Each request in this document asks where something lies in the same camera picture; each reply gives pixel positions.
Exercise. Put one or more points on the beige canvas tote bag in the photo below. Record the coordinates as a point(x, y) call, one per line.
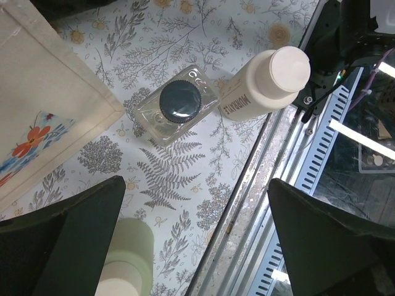
point(52, 103)

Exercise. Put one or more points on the floral patterned table mat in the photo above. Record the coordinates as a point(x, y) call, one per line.
point(179, 191)

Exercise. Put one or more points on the beige bottle with beige cap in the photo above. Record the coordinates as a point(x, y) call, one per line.
point(270, 81)

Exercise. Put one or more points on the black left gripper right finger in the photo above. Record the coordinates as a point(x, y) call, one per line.
point(329, 251)

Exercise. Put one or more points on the green bottle with cream cap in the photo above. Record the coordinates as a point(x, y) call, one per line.
point(128, 268)

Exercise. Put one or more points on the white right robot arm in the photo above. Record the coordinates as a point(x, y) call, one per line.
point(363, 33)

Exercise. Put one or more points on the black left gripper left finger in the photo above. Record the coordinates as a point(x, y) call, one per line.
point(61, 249)

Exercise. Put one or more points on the clear bottle with black cap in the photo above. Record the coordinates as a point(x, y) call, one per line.
point(173, 109)

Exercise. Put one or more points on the aluminium mounting rail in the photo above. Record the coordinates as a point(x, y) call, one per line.
point(244, 255)

